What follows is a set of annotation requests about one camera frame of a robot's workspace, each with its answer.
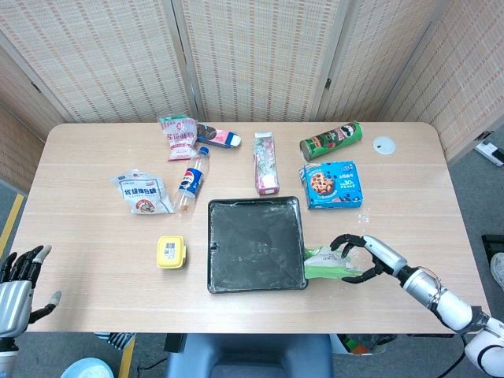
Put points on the yellow lid green container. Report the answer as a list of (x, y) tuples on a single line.
[(170, 252)]

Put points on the white device on floor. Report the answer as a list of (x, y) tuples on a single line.
[(492, 151)]

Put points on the black white striped cloth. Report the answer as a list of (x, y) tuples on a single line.
[(118, 340)]

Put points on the black floor box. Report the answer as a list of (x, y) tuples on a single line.
[(494, 242)]

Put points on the white bin with colourful items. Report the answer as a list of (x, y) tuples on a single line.
[(354, 345)]

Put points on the black box under table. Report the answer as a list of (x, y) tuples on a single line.
[(175, 343)]

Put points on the white sugar bag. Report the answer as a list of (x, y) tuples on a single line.
[(141, 193)]

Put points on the green white corn starch bag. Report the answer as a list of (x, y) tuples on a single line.
[(323, 264)]

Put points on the black screen hinge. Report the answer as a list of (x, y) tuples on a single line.
[(36, 87), (327, 84)]

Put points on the white round table grommet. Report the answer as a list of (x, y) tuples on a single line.
[(384, 145)]

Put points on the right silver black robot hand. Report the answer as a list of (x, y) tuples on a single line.
[(386, 256)]

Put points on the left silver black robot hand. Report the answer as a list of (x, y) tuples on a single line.
[(13, 299)]

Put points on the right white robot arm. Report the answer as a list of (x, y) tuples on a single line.
[(453, 305)]

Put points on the grey blue chair seat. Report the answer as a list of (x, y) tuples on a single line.
[(252, 358)]

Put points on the pink floral carton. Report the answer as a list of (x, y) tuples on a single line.
[(265, 165)]

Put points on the blue pink small carton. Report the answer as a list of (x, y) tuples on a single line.
[(218, 137)]

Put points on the blue cookie box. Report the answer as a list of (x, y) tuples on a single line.
[(334, 185)]

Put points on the white shoe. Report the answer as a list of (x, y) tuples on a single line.
[(499, 269)]

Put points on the bamboo folding screen panel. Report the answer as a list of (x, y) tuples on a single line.
[(19, 86), (15, 157), (464, 78), (378, 59), (98, 59), (260, 59)]

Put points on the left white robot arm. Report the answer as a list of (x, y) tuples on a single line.
[(7, 358)]

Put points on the light blue round object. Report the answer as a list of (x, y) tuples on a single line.
[(86, 370)]

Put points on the Pepsi plastic bottle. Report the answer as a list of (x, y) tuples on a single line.
[(191, 181)]

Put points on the green Pringles can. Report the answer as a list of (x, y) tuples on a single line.
[(330, 139)]

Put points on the black square baking tray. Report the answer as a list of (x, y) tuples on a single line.
[(256, 244)]

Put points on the pink white flour bag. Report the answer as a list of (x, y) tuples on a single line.
[(180, 138)]

